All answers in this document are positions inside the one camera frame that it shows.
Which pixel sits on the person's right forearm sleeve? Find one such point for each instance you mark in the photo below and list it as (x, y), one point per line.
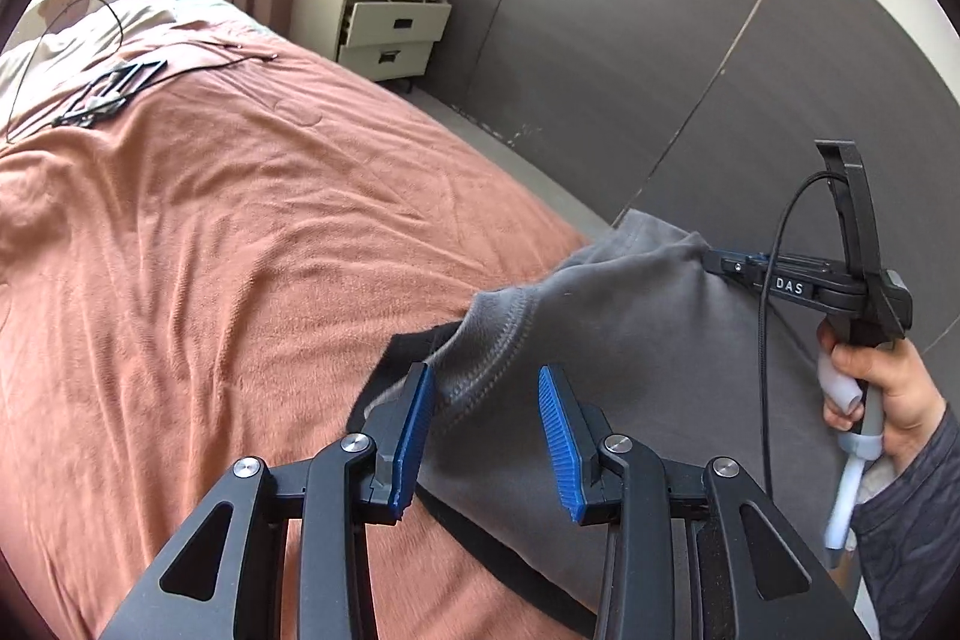
(908, 543)

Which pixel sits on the folded black garment under brown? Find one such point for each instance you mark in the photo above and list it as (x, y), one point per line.
(495, 557)

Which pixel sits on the grey t-shirt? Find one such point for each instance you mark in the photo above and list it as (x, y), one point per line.
(678, 358)

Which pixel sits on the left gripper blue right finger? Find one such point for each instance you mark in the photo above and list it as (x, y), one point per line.
(751, 574)

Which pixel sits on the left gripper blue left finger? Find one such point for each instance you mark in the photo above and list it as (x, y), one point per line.
(219, 575)

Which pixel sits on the orange-brown bed blanket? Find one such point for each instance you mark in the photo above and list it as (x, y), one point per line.
(214, 273)

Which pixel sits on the white bedside table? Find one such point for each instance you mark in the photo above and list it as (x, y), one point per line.
(381, 40)

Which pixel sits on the beige bed sheet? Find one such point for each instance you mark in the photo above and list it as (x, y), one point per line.
(40, 75)

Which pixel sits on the person's right hand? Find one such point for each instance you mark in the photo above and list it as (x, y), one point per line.
(913, 406)

